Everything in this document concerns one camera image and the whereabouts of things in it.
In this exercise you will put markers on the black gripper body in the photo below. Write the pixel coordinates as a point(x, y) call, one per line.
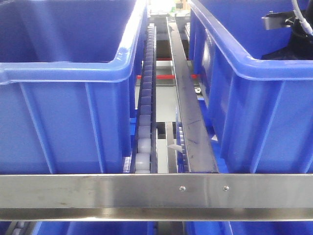
point(300, 45)

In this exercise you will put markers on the steel front shelf beam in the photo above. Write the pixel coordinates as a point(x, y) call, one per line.
point(157, 197)

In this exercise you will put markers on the blue target bin right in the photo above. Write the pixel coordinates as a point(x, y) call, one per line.
point(261, 110)

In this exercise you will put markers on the blue target bin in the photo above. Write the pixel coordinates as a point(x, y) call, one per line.
point(67, 78)
point(261, 110)

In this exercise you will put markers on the white roller track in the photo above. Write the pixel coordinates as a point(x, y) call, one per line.
point(145, 150)

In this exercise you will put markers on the blue target bin left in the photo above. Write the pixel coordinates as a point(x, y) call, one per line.
point(67, 78)

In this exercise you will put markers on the steel divider rail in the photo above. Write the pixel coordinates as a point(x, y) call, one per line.
point(196, 145)

